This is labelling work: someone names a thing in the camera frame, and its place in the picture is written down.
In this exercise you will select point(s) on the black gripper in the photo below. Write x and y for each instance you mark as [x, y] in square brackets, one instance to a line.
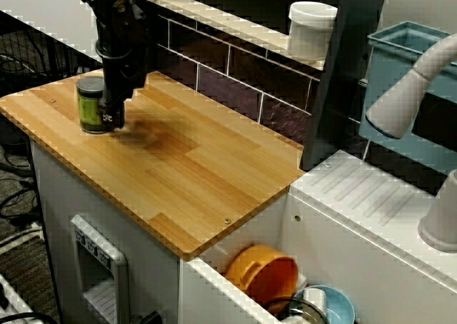
[125, 74]

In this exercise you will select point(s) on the green pea can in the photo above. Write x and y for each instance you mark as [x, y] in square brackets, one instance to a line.
[87, 106]

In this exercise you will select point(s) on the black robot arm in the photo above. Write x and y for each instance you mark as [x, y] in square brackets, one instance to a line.
[114, 17]

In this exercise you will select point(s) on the white toy kitchen cabinet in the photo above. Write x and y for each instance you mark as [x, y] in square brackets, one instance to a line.
[53, 202]

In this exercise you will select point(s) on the dark tile backsplash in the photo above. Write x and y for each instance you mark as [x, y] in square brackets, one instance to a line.
[232, 81]

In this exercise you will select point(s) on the beige hutch shelf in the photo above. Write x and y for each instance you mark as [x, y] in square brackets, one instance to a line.
[214, 13]

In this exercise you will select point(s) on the white power strip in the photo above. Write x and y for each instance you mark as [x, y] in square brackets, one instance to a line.
[21, 233]
[10, 302]

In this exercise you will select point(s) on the grey ice dispenser panel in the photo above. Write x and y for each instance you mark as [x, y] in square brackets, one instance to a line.
[119, 267]

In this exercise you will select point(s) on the white lidded plastic jar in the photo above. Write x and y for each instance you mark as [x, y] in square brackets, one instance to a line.
[310, 31]

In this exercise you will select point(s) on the orange plastic bowl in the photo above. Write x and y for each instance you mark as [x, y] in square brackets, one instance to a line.
[264, 277]

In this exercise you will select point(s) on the white toy sink basin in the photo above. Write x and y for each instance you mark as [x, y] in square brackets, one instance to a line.
[357, 202]

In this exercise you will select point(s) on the white cup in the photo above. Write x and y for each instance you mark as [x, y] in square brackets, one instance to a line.
[315, 297]

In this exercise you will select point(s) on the grey toy faucet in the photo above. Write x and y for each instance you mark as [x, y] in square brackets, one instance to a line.
[396, 102]

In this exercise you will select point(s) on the light blue bowl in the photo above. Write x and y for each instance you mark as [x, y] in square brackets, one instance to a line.
[339, 306]

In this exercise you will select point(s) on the blue plastic bin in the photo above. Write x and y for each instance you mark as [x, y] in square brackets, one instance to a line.
[428, 156]

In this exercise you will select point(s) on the wide dark hutch post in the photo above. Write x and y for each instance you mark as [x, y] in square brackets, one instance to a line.
[332, 106]

